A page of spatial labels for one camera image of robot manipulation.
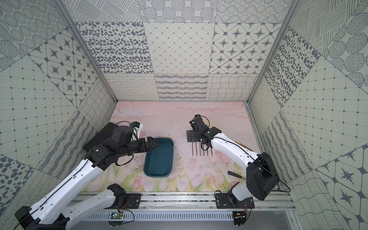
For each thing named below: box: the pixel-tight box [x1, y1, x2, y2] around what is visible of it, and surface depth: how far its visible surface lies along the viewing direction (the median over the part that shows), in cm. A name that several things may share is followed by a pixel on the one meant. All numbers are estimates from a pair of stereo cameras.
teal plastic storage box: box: [143, 137, 174, 178], surface depth 90 cm
